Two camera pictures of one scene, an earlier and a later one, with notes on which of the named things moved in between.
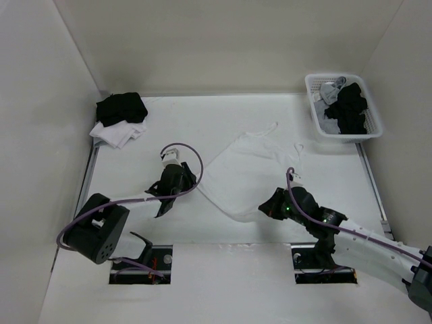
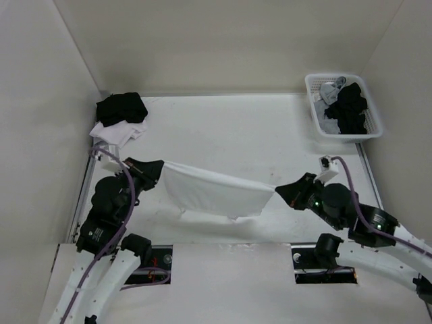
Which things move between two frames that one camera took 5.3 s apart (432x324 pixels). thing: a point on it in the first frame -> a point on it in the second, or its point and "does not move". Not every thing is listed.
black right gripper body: [280, 208] -> [314, 202]
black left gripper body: [185, 182] -> [139, 184]
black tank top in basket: [348, 110] does not move
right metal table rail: [374, 192] does not move
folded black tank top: [118, 107] does not move
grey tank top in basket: [327, 96] does not move
